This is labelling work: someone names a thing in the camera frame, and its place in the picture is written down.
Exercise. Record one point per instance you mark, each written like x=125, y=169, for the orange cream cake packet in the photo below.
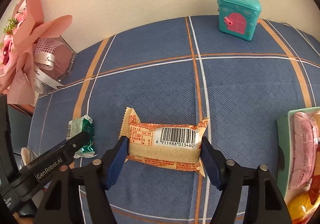
x=169, y=146

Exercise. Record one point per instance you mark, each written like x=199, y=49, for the pink paper flower bouquet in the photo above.
x=27, y=52

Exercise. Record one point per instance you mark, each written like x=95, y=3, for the yellow snack bag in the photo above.
x=302, y=206

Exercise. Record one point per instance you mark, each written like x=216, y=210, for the teal toy house box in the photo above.
x=239, y=17

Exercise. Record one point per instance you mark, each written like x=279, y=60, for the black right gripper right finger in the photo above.
x=265, y=203

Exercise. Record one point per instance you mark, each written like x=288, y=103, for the green rimmed snack tray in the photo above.
x=285, y=156

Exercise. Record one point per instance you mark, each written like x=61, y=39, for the small white clear packet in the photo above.
x=27, y=155

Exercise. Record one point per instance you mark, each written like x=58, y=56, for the clear hexagonal vase base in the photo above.
x=60, y=61

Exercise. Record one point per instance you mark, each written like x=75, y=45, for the pink snack packet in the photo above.
x=304, y=128

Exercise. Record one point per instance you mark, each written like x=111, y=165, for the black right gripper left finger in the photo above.
x=62, y=202

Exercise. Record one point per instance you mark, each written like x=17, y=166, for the small green white snack packet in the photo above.
x=81, y=132

